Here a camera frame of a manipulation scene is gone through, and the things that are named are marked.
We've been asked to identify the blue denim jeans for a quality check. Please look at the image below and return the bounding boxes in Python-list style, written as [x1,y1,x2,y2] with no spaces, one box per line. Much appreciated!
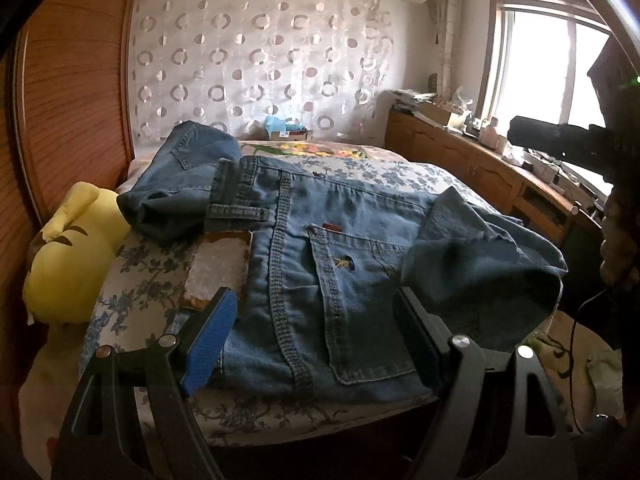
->
[117,122,567,404]

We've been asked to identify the circle patterned sheer curtain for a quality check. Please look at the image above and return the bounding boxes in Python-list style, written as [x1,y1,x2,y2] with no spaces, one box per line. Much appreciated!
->
[129,0,394,145]

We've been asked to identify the yellow plush toy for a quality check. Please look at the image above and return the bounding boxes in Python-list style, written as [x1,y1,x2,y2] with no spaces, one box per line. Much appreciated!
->
[23,182,130,324]

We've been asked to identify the window with frame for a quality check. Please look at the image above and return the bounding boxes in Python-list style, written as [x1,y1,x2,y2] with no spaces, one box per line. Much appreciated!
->
[476,0,611,132]

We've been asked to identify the rolled patterned curtain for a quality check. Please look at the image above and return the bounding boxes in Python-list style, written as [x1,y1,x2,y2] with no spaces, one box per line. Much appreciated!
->
[436,0,462,100]

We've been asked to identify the wooden louvered wardrobe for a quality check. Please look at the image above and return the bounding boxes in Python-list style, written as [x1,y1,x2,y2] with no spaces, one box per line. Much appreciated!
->
[1,0,134,422]

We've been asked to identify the floral bed cover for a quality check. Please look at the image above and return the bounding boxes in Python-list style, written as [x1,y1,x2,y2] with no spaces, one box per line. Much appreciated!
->
[240,141,406,162]

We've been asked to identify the blue tissue box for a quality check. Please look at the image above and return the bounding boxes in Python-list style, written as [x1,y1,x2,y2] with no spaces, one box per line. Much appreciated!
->
[264,116,310,142]

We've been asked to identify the cardboard box on cabinet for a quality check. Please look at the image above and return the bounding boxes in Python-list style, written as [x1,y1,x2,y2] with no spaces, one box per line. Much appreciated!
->
[416,102,465,128]

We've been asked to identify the pink bottle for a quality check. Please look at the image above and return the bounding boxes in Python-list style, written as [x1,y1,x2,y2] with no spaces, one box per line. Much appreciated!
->
[480,117,499,151]

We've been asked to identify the wooden side cabinet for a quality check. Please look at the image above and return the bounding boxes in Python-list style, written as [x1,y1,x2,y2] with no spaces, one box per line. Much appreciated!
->
[384,108,602,247]

